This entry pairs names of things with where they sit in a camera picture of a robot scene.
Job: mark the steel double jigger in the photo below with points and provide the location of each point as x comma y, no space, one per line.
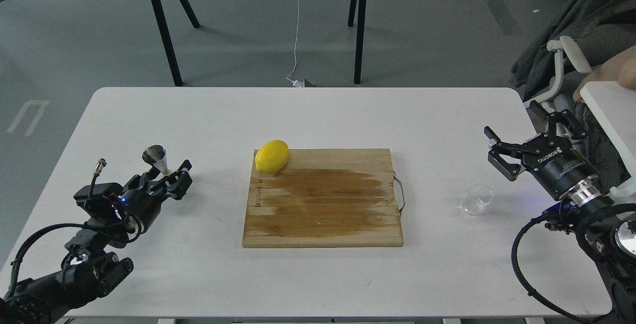
155,156

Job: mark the dark grey jacket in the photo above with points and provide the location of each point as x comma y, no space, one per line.
601,28

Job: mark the yellow lemon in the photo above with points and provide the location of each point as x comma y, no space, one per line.
272,157

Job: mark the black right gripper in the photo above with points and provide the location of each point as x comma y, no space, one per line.
559,162

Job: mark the small clear glass cup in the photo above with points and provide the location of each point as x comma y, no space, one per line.
477,199

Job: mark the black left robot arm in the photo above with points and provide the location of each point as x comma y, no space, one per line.
118,215

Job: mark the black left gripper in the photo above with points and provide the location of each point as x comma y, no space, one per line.
143,195

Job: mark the person in beige sweater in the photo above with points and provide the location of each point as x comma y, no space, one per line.
620,68

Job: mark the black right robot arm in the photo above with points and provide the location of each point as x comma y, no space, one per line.
599,224

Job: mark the wooden cutting board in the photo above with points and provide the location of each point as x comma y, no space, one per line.
322,198

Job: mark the white office chair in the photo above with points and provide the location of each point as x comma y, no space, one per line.
564,49

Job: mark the white side table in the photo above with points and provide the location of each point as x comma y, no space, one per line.
614,106

